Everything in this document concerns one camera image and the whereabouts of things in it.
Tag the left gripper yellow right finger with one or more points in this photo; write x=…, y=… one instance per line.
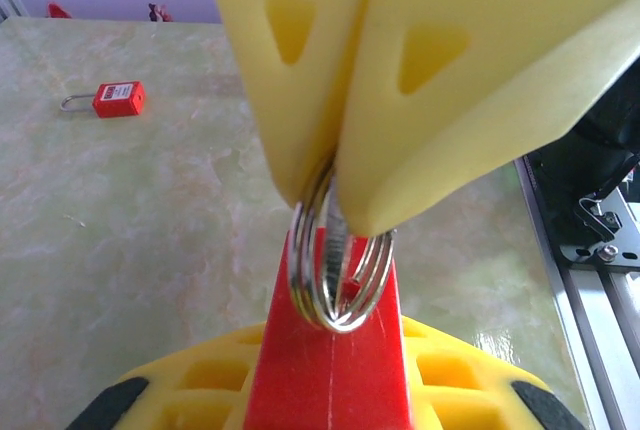
x=465, y=385

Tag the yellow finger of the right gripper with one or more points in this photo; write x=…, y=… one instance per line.
x=475, y=100
x=300, y=100

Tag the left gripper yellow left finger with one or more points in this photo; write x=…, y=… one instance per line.
x=200, y=385

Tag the red padlock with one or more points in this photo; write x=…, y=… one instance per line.
x=120, y=100
x=330, y=380

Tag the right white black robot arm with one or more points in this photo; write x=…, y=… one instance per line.
x=590, y=170

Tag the aluminium frame rail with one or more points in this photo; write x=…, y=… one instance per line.
x=600, y=340

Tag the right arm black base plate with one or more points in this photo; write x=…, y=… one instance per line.
x=625, y=257

